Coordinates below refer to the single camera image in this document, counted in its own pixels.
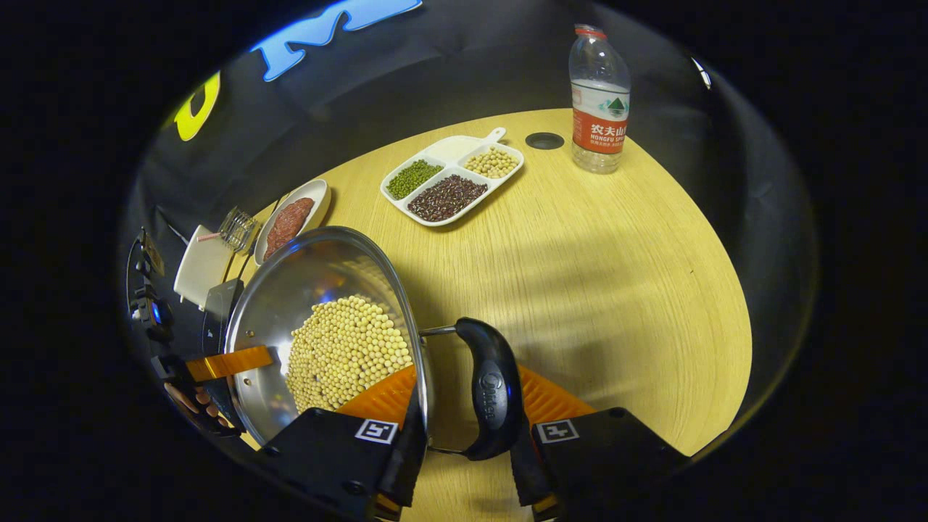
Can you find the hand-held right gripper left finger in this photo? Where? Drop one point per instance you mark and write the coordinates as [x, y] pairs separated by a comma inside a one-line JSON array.
[[407, 457]]

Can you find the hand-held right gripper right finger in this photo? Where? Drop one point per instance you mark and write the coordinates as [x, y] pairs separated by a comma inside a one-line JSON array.
[[529, 471]]

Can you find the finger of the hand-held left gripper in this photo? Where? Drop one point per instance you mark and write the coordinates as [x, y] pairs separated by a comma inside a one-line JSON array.
[[228, 364]]

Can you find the black induction cooktop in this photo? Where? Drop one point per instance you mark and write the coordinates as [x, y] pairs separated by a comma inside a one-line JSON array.
[[221, 315]]

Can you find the pile of soybeans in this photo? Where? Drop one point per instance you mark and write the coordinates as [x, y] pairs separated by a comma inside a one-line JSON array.
[[341, 355]]

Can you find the white toaster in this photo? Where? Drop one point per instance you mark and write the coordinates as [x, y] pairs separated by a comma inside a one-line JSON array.
[[203, 268]]

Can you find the pink stick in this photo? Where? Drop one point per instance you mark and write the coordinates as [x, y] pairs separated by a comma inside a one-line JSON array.
[[209, 236]]

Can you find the red meat slice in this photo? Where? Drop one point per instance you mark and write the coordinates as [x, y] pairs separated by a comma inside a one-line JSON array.
[[279, 239], [299, 212]]

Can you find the round white plate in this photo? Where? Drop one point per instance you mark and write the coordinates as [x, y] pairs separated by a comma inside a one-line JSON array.
[[319, 196]]

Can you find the pile of green mung beans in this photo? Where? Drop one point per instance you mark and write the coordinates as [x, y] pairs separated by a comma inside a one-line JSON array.
[[413, 179]]

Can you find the pile of dark red beans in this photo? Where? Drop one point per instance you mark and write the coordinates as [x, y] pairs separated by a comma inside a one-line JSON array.
[[447, 198]]

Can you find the small pile of yellow beans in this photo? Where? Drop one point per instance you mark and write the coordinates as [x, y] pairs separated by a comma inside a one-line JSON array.
[[493, 162]]

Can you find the white divided dish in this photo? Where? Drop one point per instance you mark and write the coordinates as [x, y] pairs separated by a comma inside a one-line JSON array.
[[453, 148]]

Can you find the black round table grommet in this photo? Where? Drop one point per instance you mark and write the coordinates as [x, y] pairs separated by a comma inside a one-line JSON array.
[[544, 141]]

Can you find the clear water bottle red label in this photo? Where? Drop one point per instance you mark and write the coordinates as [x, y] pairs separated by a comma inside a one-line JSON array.
[[599, 109]]

